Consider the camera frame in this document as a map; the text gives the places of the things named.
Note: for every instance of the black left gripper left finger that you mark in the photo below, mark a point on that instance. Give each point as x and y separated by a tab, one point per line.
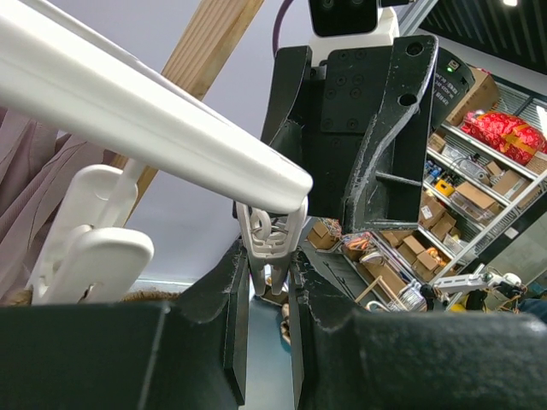
186	354

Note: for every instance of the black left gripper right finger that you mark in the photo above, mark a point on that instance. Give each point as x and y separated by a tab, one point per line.
345	357

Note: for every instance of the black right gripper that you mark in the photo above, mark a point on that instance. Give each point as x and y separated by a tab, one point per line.
320	124

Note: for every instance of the brown striped sock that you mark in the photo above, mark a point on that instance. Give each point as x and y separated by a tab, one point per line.
24	297

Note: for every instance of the storage shelf with boxes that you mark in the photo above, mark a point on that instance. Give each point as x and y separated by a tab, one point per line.
478	176

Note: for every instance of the mauve sock hanging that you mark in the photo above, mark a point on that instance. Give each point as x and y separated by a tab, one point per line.
38	163

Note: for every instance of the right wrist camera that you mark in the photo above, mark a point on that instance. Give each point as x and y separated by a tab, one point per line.
350	24

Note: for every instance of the wooden rack frame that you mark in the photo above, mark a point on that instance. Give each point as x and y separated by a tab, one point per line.
208	41

